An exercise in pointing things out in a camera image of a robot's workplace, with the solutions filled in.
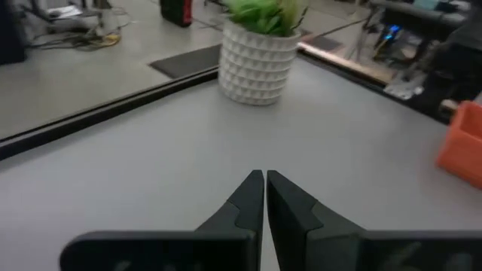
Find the wooden table edge board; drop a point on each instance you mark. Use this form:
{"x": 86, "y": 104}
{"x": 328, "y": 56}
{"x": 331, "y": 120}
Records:
{"x": 346, "y": 64}

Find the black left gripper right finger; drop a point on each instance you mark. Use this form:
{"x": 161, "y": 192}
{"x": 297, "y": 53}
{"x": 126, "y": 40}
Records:
{"x": 320, "y": 244}

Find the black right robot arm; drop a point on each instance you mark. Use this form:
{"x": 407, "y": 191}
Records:
{"x": 452, "y": 71}

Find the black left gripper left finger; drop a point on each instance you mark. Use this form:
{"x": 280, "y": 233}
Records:
{"x": 222, "y": 248}

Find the red and black toolbox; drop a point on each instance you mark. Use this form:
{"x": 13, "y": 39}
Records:
{"x": 176, "y": 11}

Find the black tripod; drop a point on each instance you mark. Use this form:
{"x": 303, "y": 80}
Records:
{"x": 361, "y": 34}

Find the potted plant triangle-pattern pot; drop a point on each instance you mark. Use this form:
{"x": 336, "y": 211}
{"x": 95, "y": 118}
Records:
{"x": 256, "y": 67}

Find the black table edge rail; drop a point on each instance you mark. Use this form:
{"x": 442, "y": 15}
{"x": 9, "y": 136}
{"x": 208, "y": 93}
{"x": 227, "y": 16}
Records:
{"x": 94, "y": 113}

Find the black floor mat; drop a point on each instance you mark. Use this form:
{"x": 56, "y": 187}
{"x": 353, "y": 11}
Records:
{"x": 188, "y": 62}

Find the orange plastic slotted basket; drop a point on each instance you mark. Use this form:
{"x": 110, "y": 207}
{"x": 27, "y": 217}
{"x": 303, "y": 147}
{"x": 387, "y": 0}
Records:
{"x": 463, "y": 150}

